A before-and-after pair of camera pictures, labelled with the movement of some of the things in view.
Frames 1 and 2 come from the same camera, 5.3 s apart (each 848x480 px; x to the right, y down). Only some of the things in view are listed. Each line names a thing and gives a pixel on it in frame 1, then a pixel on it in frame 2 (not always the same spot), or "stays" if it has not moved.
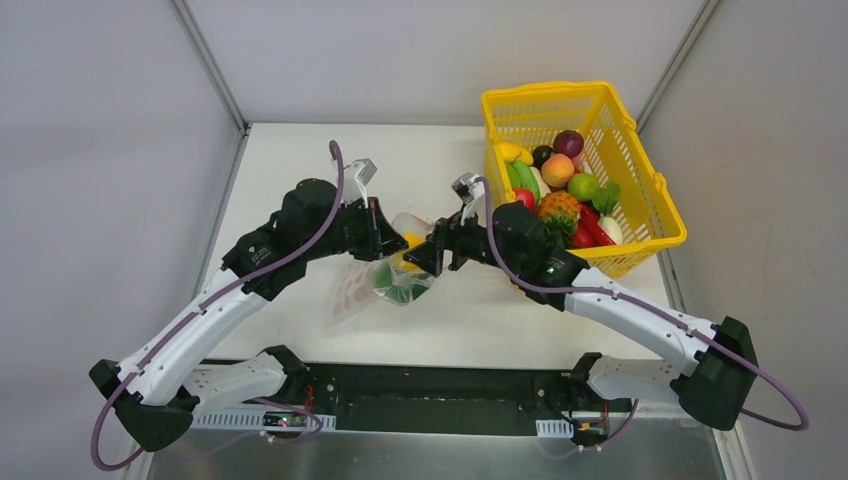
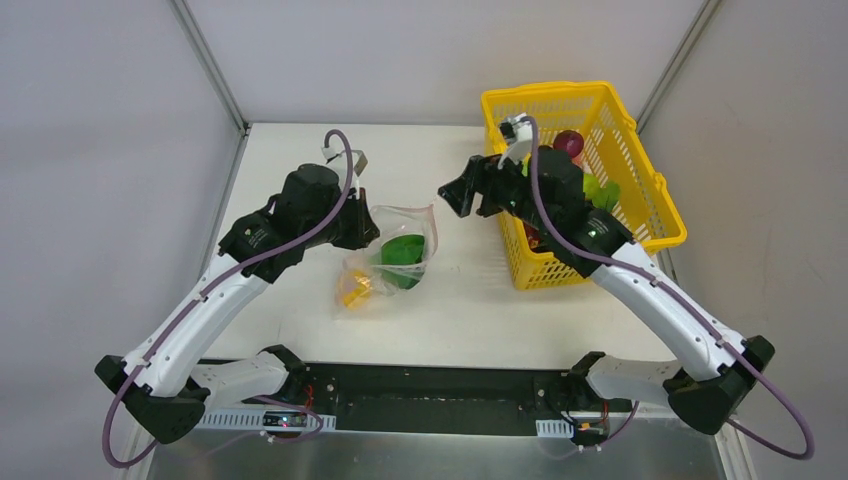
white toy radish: x=605 y=202 stays
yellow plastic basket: x=532 y=116 stays
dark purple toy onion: x=568 y=142 stays
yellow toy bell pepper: x=413 y=239 -> x=357 y=289
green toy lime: x=584 y=186 stays
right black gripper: x=454 y=240 -> x=481 y=188
